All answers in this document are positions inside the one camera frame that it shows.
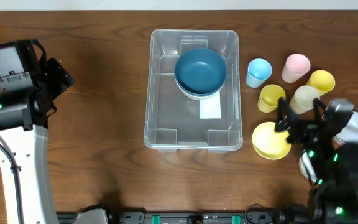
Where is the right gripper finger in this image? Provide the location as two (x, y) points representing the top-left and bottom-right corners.
(313, 98), (326, 124)
(275, 97), (299, 132)

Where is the cream white cup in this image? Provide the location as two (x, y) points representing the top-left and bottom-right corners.
(290, 85), (319, 114)

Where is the yellow cup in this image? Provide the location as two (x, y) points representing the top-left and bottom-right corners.
(257, 84), (286, 113)
(306, 70), (336, 96)

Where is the cream green bowl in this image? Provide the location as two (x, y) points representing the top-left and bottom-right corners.
(179, 87), (220, 100)

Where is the dark blue bowl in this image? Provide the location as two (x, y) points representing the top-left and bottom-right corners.
(175, 80), (226, 95)
(174, 48), (227, 93)

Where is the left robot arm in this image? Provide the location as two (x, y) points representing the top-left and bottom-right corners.
(0, 39), (111, 224)

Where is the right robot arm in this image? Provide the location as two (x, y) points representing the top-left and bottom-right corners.
(275, 98), (358, 223)

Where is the yellow small bowl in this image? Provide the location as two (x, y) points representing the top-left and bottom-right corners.
(252, 122), (291, 160)

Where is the white small bowl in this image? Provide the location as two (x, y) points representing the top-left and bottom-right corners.
(299, 152), (317, 182)

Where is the grey blue small bowl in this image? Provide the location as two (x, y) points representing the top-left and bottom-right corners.
(333, 112), (358, 144)

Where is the pink cup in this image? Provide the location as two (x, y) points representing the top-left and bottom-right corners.
(282, 54), (311, 83)

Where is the light blue cup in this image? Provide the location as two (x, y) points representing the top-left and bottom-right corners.
(246, 58), (272, 88)

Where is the white label in bin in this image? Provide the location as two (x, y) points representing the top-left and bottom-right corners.
(200, 92), (221, 119)

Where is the clear plastic storage bin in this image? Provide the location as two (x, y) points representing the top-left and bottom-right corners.
(144, 29), (243, 152)

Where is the left black cable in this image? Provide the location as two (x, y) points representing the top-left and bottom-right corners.
(0, 63), (23, 224)

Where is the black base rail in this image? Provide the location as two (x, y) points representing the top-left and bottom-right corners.
(56, 210), (281, 224)

